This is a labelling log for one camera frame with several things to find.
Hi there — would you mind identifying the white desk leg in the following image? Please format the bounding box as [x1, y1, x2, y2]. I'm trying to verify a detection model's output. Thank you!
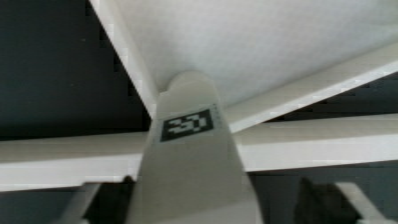
[123, 71, 262, 224]

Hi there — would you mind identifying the white desk top panel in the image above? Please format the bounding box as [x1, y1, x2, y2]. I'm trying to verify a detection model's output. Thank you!
[86, 0, 398, 131]

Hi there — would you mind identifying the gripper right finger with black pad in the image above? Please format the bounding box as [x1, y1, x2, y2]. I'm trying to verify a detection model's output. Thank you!
[291, 176, 392, 224]

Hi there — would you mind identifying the white front rail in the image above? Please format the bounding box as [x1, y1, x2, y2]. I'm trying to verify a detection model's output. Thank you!
[0, 114, 398, 192]

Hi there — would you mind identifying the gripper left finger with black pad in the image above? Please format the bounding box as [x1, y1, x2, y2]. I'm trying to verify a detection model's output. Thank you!
[54, 176, 134, 224]

